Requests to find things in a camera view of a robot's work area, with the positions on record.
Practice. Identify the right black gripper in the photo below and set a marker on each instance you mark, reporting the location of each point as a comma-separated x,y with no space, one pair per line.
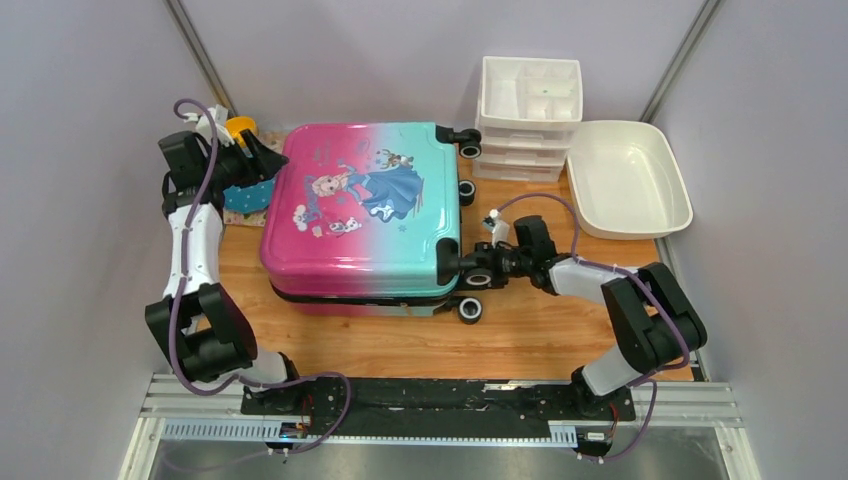
485,255

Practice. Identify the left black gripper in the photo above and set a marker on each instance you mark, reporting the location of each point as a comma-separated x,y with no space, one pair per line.
266,163

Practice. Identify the pink and teal kids suitcase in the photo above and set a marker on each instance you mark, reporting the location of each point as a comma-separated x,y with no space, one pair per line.
365,220

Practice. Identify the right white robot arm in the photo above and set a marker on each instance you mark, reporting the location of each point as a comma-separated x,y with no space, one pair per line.
655,325

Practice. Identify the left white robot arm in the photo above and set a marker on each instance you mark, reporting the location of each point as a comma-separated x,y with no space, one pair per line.
203,334

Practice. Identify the floral cloth mat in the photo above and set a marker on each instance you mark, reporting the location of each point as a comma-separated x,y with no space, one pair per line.
257,219

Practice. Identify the teal polka dot plate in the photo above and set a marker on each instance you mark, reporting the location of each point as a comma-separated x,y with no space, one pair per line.
249,199

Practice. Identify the yellow bowl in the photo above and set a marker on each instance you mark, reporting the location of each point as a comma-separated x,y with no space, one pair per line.
239,130

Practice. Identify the white plastic basin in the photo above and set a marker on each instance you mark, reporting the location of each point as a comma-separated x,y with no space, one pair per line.
626,182

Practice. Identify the white plastic drawer organizer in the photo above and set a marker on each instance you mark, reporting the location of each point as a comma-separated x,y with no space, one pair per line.
528,112

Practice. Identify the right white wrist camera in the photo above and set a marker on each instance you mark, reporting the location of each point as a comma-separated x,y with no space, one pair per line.
497,227

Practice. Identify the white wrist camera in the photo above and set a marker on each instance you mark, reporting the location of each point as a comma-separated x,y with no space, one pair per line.
497,227
211,124

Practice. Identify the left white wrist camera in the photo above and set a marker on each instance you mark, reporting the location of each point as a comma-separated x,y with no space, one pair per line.
211,124

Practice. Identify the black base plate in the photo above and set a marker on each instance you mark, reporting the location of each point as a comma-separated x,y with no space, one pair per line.
436,408

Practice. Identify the aluminium rail frame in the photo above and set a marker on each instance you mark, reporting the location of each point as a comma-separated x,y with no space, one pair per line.
682,430

